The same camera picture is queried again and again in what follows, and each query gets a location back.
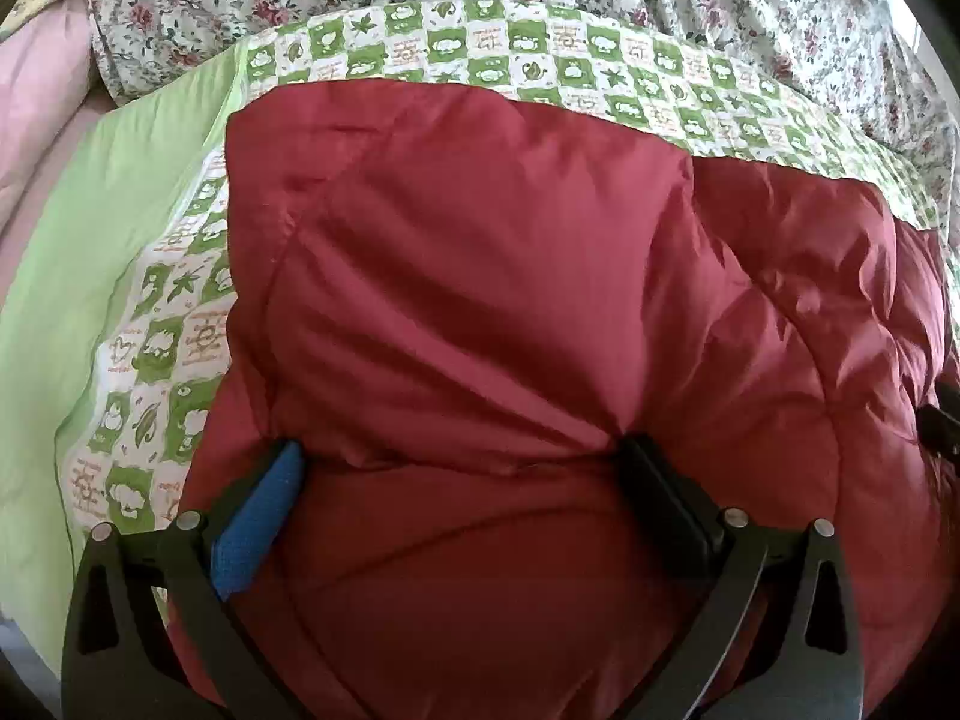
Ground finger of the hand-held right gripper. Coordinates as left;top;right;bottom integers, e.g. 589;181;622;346
919;403;960;460

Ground green checked blanket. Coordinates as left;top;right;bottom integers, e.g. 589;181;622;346
0;0;947;680

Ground red quilted jacket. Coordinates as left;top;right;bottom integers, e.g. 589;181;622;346
169;82;960;720

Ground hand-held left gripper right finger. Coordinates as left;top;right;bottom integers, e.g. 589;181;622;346
622;433;863;720

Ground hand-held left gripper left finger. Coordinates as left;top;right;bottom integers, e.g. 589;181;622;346
60;441;316;720

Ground pink blanket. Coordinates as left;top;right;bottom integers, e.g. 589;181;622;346
0;0;113;301

